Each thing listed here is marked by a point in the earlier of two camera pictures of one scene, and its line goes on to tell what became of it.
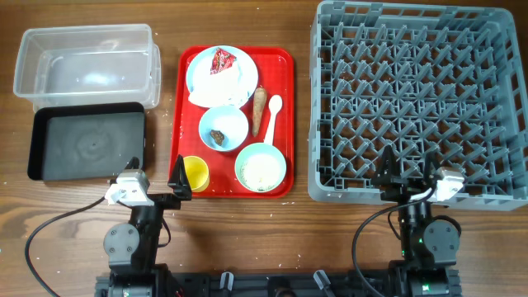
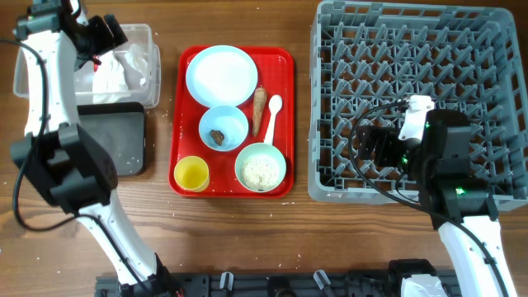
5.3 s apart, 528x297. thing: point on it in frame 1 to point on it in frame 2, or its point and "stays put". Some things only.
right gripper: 403,188 to 388,138
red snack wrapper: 221,60 to 96,61
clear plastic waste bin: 89,64 stays put
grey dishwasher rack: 440,77 stays put
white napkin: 223,88 to 110,82
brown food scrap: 218,136 stays put
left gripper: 176,181 to 107,40
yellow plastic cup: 197,171 stays put
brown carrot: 259,102 stays put
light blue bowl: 227,120 stays put
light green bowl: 260,167 stays put
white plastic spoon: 275,104 stays put
